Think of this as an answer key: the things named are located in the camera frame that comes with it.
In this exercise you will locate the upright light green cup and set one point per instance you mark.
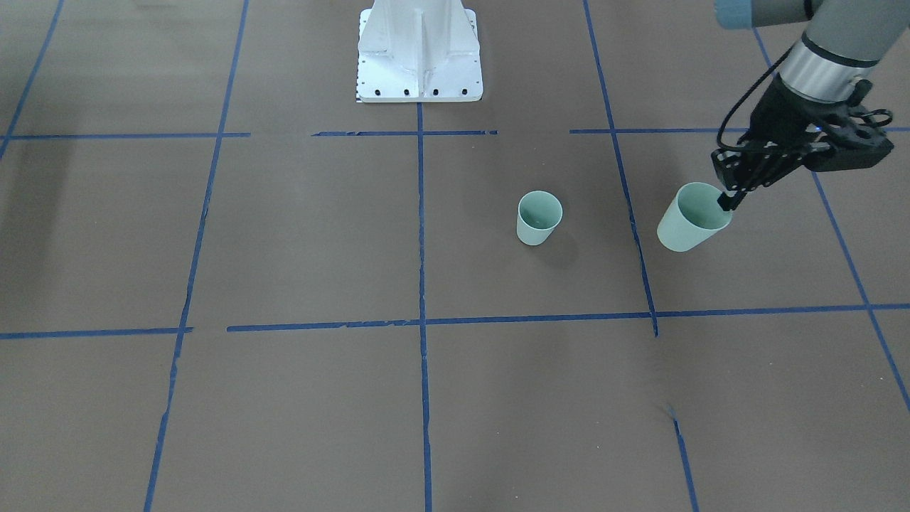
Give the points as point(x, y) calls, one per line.
point(538, 214)

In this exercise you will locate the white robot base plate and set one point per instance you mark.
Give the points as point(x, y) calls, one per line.
point(418, 51)

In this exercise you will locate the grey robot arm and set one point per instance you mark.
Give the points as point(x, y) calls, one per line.
point(842, 43)

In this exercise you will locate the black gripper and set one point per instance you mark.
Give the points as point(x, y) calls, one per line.
point(780, 114)

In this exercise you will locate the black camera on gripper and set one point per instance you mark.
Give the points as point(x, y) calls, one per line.
point(850, 138)

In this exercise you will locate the light green cup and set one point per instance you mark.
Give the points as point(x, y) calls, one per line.
point(692, 217)
point(538, 214)

